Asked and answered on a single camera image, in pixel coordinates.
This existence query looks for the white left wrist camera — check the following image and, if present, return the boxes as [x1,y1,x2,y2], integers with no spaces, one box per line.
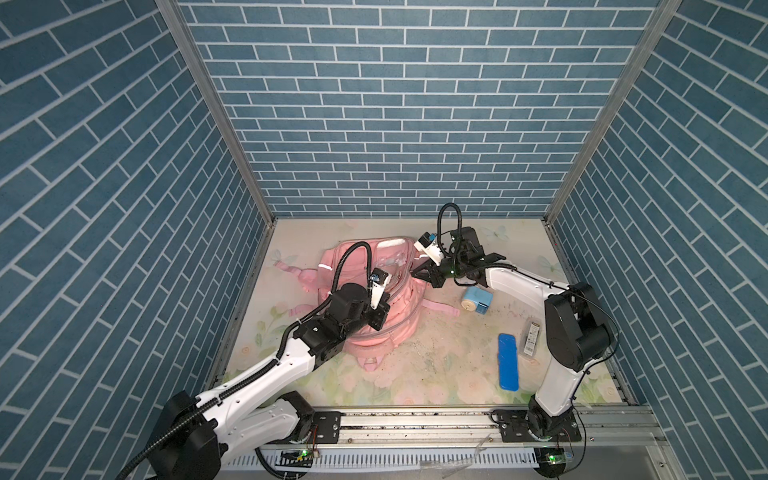
[369,268,391,310]

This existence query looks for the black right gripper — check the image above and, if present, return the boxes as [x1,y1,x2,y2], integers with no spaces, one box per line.
[411,254,468,287]

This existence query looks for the blue electric pencil sharpener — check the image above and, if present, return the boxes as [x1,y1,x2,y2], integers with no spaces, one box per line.
[461,286,493,315]

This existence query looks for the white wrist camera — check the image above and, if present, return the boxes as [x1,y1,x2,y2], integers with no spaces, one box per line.
[369,268,391,310]
[414,232,445,266]

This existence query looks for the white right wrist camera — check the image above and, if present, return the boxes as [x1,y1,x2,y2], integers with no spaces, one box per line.
[414,232,445,266]

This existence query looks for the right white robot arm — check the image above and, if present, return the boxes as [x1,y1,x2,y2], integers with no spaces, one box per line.
[411,227,618,440]

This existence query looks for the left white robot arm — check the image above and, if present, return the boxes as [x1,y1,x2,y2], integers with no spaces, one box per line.
[118,283,390,479]

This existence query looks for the pink student backpack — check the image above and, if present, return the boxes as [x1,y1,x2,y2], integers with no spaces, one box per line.
[275,237,459,371]

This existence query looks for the left black corrugated cable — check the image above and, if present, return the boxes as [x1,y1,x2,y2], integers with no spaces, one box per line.
[113,241,374,480]

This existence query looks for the blue pencil case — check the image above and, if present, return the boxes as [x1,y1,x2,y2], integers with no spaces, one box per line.
[497,333,519,392]

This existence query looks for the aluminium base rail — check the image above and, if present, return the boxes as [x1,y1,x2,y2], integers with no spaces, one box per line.
[170,406,667,480]

